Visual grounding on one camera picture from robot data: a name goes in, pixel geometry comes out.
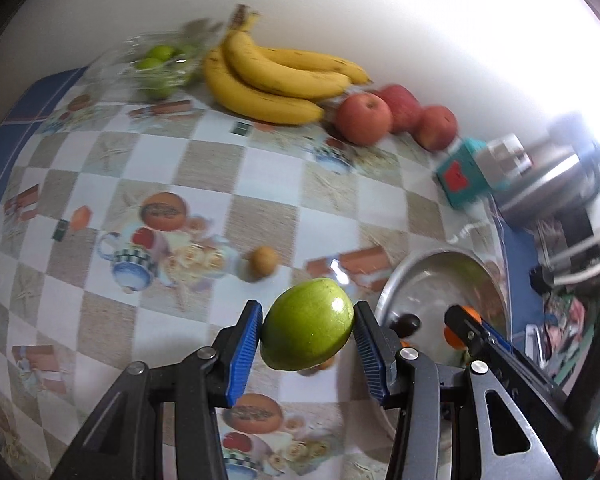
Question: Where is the right red apple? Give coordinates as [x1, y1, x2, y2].
[412, 105, 458, 153]

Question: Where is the larger orange tangerine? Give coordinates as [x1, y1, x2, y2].
[442, 304, 484, 352]

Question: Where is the checkered fruit tablecloth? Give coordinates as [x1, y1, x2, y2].
[0, 70, 507, 479]

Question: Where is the bag of green limes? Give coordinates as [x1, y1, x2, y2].
[84, 30, 218, 102]

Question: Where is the brown longan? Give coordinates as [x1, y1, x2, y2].
[299, 356, 337, 377]
[249, 246, 279, 278]

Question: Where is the blue cloth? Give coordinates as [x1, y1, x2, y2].
[495, 217, 544, 349]

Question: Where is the green jujube fruit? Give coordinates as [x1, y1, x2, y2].
[260, 278, 354, 372]

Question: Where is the white wooden chair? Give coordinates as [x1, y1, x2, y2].
[541, 228, 600, 288]

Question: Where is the large steel basin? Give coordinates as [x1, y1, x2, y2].
[375, 246, 512, 366]

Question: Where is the middle red apple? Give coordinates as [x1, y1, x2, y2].
[375, 84, 422, 134]

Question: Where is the yellow banana bunch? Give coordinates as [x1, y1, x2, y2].
[202, 4, 372, 126]

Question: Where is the black power adapter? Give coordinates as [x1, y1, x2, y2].
[529, 264, 554, 296]

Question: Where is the teal plastic box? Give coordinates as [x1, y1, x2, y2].
[436, 139, 490, 209]

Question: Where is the red apple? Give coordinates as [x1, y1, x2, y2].
[412, 105, 458, 153]
[335, 92, 392, 146]
[375, 84, 422, 134]

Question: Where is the steel thermos jug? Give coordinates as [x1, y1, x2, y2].
[494, 115, 600, 229]

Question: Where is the front red apple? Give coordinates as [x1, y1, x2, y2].
[335, 92, 392, 146]

